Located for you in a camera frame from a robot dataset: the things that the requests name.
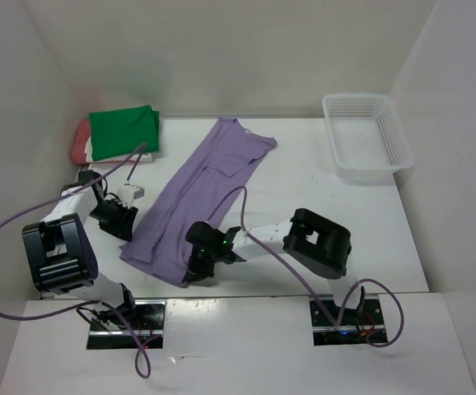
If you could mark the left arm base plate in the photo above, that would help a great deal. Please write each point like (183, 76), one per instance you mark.
(108, 332)

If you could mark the purple t shirt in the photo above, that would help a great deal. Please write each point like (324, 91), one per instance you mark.
(203, 189)

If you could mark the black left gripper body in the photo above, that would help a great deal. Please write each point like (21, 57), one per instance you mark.
(114, 216)

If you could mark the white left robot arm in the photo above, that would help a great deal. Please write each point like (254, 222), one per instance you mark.
(61, 257)

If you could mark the cream white t shirt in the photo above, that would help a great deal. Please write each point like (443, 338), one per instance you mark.
(88, 150)

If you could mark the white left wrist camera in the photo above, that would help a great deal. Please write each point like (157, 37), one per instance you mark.
(128, 193)

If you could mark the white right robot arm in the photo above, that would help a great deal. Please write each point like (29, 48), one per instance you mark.
(320, 245)

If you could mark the red t shirt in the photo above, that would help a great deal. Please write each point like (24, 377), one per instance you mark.
(83, 133)

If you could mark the green t shirt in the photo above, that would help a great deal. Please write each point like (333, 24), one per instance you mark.
(119, 132)

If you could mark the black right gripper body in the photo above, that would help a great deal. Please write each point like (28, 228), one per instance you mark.
(202, 262)

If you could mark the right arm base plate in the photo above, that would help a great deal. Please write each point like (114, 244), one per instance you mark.
(353, 329)

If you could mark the white plastic basket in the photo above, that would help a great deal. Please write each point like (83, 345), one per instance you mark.
(366, 136)

